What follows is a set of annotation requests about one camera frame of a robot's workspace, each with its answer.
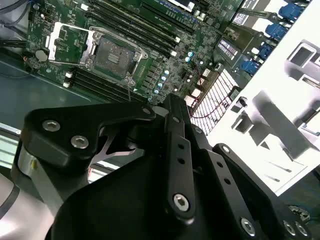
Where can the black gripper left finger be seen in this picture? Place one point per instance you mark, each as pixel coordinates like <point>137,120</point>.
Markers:
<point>62,120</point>

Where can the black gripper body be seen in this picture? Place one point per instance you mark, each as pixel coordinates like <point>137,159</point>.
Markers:
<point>112,205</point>

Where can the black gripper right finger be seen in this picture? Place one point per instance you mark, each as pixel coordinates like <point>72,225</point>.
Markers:
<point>236,200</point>

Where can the metal socket cover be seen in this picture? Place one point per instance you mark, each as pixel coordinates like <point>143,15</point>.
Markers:
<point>54,53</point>

